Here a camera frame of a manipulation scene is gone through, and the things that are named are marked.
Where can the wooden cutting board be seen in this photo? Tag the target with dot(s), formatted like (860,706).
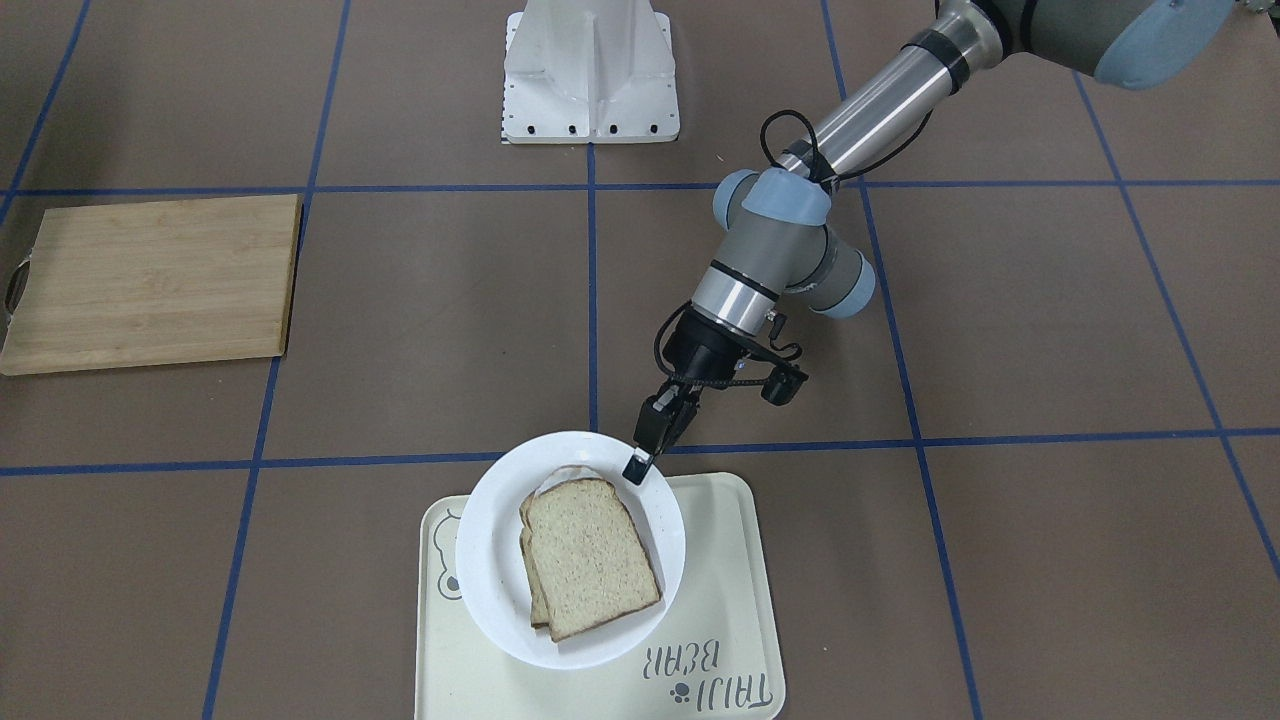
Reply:
(156,283)

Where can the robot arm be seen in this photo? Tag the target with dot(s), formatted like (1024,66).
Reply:
(777,238)

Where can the cream bear serving tray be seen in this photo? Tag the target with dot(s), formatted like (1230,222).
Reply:
(715,653)

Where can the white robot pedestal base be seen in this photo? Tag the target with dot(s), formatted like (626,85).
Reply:
(589,72)

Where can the white round plate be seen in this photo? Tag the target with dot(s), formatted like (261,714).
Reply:
(488,558)

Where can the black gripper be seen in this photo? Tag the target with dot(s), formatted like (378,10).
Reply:
(703,349)

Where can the bread slice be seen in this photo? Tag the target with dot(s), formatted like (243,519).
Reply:
(539,613)
(592,565)

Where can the bread slice under egg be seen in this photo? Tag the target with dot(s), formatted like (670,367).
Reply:
(539,613)

